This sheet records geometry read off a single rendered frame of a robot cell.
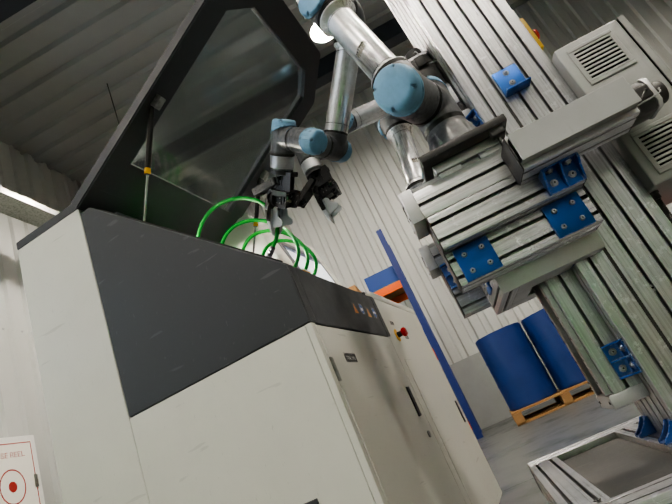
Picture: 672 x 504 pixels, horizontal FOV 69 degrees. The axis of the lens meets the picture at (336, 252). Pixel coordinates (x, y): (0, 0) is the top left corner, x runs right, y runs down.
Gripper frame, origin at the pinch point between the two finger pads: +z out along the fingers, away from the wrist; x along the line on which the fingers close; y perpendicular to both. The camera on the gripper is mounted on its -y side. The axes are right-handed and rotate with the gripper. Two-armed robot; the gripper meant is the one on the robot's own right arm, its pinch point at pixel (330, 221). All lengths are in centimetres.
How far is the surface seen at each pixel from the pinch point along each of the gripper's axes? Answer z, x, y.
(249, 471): 67, -47, -31
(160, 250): 3, -47, -37
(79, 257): -10, -47, -65
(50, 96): -498, 267, -353
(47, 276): -11, -47, -79
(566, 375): 93, 466, 57
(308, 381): 54, -47, -9
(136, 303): 13, -47, -49
